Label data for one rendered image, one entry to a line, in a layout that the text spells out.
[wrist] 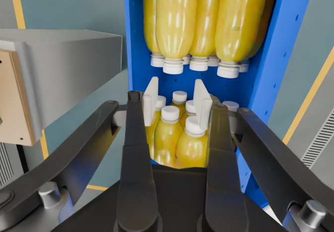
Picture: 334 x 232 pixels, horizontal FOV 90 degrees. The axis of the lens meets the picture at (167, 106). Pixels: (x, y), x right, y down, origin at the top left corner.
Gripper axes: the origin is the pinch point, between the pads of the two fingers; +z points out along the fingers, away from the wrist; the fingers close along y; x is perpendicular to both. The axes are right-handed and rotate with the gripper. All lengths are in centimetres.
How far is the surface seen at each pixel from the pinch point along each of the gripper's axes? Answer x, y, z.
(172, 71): -0.2, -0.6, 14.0
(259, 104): -2.0, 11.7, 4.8
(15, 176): -142, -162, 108
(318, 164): -115, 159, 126
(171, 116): -9.6, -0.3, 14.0
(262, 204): -49, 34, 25
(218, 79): -4.8, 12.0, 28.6
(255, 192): -49, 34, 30
